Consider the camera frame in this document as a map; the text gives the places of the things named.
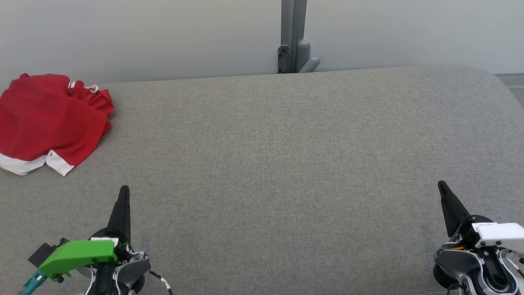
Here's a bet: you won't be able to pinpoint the teal left camera connector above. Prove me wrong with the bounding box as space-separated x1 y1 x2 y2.
17 268 49 295

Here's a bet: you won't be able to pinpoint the grey metal post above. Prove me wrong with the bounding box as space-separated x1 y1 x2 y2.
281 0 308 74

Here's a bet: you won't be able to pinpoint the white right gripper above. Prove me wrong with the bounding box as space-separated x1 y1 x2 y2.
438 180 524 254

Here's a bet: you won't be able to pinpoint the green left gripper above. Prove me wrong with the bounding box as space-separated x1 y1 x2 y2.
38 185 134 284

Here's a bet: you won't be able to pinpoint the red shorts with white trim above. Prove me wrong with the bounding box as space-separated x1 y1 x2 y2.
0 73 112 177

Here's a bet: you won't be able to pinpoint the dark grey post bracket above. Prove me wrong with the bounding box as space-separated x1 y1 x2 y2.
278 45 291 74

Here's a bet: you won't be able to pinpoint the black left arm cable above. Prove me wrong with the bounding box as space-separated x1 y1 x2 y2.
147 268 174 295

